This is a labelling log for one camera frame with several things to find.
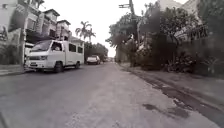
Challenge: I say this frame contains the white car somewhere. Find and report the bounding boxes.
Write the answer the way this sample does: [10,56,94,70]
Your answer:
[86,54,101,66]

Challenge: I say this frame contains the dark wall with plants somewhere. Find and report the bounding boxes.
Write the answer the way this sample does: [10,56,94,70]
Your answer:
[114,0,224,79]

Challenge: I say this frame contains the grey concrete sidewalk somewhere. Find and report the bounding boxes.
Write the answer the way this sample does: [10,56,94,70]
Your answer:
[118,62,224,108]

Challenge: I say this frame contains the multi-storey building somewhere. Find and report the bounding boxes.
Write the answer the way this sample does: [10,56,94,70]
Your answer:
[0,0,86,66]

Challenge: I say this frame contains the row of trees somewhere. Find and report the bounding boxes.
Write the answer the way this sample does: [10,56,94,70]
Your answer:
[83,41,110,63]

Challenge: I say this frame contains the palm trees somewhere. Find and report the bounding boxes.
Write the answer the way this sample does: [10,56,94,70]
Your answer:
[74,20,97,43]

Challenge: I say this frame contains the white van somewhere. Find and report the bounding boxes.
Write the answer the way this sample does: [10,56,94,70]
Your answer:
[24,39,85,74]

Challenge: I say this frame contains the utility pole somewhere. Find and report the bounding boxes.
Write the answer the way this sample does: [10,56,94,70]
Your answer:
[118,0,140,68]

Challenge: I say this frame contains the concrete kerb strip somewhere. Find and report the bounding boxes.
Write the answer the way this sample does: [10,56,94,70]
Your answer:
[0,64,28,78]

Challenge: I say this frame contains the grey asphalt road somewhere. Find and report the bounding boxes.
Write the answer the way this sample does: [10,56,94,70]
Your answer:
[0,61,224,128]

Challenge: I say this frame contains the dark gutter strip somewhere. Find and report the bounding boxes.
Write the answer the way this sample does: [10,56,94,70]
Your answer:
[123,66,224,128]

